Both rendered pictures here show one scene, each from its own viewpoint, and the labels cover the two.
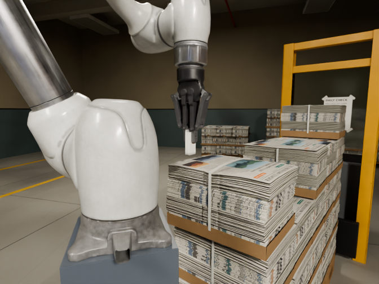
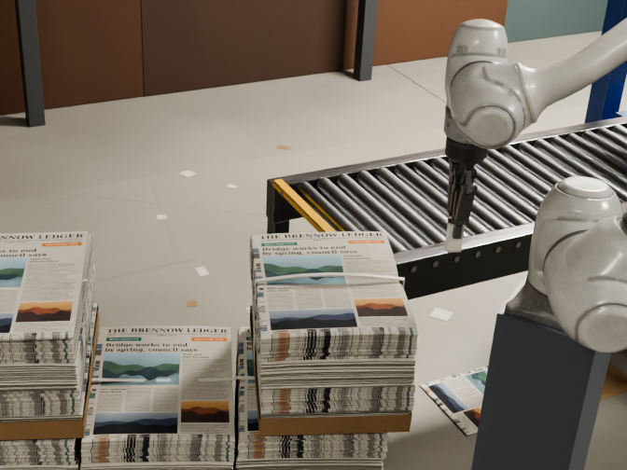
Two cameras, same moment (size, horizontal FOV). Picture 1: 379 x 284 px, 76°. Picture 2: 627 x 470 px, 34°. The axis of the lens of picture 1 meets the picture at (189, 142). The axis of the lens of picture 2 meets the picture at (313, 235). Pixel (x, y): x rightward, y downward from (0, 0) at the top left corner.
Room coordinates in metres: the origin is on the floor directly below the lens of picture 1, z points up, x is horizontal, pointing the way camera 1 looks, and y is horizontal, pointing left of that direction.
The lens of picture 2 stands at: (2.07, 1.00, 2.10)
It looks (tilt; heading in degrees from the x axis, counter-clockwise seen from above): 29 degrees down; 225
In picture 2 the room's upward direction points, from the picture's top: 3 degrees clockwise
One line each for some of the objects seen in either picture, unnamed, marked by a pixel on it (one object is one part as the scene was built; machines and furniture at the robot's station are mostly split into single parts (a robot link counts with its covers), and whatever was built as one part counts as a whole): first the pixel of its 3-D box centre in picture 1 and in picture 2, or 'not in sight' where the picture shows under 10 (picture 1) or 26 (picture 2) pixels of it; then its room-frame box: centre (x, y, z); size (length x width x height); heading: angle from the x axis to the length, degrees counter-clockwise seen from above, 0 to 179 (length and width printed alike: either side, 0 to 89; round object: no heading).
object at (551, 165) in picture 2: not in sight; (566, 177); (-0.45, -0.43, 0.77); 0.47 x 0.05 x 0.05; 73
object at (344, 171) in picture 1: (327, 194); not in sight; (2.40, -1.42, 0.40); 0.70 x 0.55 x 0.80; 51
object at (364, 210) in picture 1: (369, 151); not in sight; (1.91, -1.44, 0.93); 0.09 x 0.09 x 1.85; 51
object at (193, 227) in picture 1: (206, 210); (330, 398); (0.92, -0.07, 0.86); 0.29 x 0.16 x 0.04; 142
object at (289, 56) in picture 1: (285, 144); not in sight; (2.32, -0.93, 0.93); 0.09 x 0.09 x 1.85; 51
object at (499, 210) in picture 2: not in sight; (478, 196); (-0.14, -0.52, 0.77); 0.47 x 0.05 x 0.05; 73
